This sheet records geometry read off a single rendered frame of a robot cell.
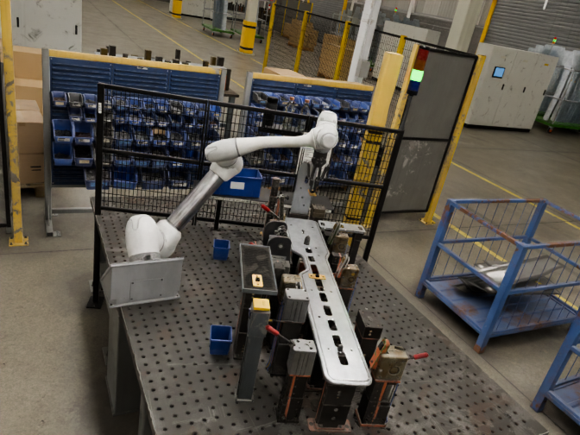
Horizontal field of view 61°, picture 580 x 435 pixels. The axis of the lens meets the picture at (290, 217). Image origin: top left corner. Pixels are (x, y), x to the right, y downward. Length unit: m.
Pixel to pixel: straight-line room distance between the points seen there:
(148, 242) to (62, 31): 6.62
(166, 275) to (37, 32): 6.76
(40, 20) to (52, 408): 6.76
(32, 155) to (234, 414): 3.71
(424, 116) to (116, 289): 3.96
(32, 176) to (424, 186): 4.17
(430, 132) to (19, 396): 4.50
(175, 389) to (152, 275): 0.63
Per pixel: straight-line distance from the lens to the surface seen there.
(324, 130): 2.41
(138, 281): 2.52
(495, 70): 13.36
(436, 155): 5.92
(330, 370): 1.90
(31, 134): 5.15
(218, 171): 2.75
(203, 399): 2.13
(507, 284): 3.89
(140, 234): 2.58
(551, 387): 3.81
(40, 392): 3.19
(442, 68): 5.54
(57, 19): 8.88
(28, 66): 6.79
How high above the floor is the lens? 2.21
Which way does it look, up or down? 24 degrees down
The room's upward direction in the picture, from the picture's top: 11 degrees clockwise
